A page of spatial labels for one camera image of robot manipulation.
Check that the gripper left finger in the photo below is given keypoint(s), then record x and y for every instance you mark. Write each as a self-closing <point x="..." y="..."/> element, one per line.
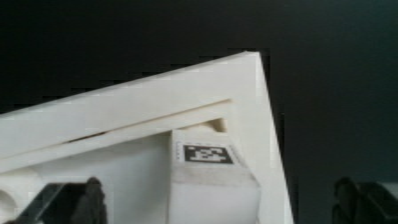
<point x="67" y="204"/>

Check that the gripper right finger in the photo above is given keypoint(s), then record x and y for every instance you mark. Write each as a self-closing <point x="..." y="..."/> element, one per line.
<point x="367" y="202"/>

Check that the white square tabletop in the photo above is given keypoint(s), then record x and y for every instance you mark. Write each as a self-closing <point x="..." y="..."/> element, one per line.
<point x="99" y="136"/>

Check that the white table leg with tag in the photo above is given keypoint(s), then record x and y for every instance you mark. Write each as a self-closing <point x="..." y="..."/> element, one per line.
<point x="216" y="192"/>

